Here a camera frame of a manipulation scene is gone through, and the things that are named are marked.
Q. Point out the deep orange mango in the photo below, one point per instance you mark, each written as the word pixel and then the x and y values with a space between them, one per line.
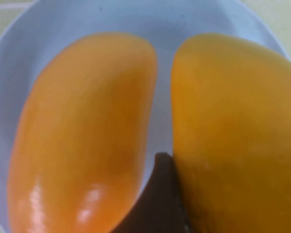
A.
pixel 82 121

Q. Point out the light blue round plate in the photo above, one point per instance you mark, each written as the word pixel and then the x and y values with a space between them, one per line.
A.
pixel 165 21

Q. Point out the yellow orange mango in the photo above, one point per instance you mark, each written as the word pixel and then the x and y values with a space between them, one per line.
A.
pixel 232 121

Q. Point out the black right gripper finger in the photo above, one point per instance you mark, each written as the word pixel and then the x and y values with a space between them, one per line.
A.
pixel 160 206

